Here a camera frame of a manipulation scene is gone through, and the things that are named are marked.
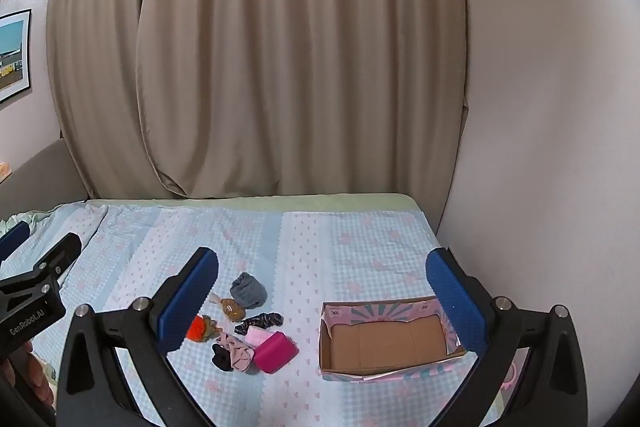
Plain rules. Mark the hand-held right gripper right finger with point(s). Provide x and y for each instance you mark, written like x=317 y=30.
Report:
x=455 y=302

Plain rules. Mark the bright pink fuzzy sock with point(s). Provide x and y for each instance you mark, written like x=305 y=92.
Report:
x=275 y=352

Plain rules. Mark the light pink cloth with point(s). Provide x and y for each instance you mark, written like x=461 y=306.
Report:
x=256 y=336

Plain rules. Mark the grey fluffy sock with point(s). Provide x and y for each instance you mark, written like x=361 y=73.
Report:
x=247 y=289

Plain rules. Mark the framed wall picture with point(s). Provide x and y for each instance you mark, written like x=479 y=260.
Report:
x=12 y=57

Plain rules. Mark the beige curtain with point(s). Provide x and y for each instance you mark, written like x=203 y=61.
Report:
x=300 y=57

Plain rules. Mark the mauve cloth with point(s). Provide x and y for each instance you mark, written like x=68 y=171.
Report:
x=240 y=354

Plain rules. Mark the black cloth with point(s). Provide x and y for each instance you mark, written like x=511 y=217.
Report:
x=220 y=359

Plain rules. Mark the printed cardboard box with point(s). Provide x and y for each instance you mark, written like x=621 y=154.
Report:
x=385 y=342

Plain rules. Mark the brown small sock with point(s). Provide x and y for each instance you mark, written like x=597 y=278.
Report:
x=231 y=308

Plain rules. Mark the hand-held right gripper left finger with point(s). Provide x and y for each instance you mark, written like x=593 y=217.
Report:
x=192 y=302

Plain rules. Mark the black patterned scrunchie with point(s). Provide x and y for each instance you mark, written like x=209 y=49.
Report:
x=260 y=322

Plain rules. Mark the grey headboard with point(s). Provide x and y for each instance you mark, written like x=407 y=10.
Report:
x=45 y=177

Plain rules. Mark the person's left hand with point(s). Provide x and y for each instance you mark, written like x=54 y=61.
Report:
x=40 y=377

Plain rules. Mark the light green bed sheet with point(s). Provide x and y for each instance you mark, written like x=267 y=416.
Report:
x=250 y=203

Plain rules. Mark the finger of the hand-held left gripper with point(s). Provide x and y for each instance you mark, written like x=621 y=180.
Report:
x=14 y=239
x=62 y=254

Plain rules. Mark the blue pink printed blanket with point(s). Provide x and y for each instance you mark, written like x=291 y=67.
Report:
x=350 y=247

